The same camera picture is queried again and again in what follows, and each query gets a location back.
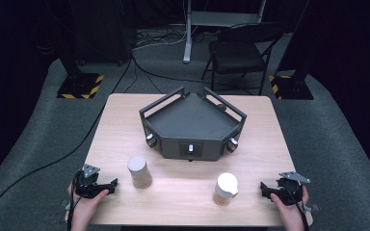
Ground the right hand-held gripper cable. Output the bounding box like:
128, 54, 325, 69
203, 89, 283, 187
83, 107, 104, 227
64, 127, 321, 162
284, 184, 306, 231

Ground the spice jar with spout lid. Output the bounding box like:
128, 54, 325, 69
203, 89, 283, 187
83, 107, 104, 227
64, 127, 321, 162
213, 172, 240, 206

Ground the dark grey corner rack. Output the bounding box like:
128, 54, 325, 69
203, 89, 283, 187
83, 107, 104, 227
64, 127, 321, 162
138, 86, 248, 163

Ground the person's right hand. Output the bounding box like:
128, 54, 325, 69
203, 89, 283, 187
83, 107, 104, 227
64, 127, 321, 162
269, 185, 310, 225

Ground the black cabinet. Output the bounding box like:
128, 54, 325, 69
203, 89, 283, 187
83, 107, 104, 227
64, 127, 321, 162
71, 0, 139, 65

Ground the left hand-held gripper cable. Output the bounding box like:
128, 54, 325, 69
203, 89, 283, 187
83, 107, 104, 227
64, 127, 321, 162
65, 171, 82, 231

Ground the white metal stand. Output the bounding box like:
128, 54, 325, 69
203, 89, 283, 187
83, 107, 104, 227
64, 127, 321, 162
169, 0, 268, 64

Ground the tangle of floor cables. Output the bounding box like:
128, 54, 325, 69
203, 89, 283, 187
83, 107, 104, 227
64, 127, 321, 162
131, 28, 188, 52

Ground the person's left hand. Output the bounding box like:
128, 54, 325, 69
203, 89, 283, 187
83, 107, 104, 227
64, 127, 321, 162
66, 184, 110, 223

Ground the black folding chair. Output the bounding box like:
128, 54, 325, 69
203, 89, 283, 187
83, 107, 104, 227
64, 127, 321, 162
200, 22, 285, 96

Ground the hand-held gripper cable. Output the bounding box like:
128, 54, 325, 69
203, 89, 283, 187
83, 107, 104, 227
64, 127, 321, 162
284, 184, 306, 231
65, 171, 82, 231

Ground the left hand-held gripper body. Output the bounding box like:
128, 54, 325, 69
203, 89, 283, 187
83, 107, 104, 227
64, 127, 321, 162
73, 164, 106, 199

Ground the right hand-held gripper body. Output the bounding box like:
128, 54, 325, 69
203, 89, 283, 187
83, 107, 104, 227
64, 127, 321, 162
275, 171, 311, 207

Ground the long black floor cable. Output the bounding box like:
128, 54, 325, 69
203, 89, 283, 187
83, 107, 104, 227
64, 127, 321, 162
0, 52, 134, 230

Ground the black stand with striped base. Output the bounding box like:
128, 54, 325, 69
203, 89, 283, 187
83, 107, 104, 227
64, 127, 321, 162
56, 47, 105, 100
268, 47, 315, 101

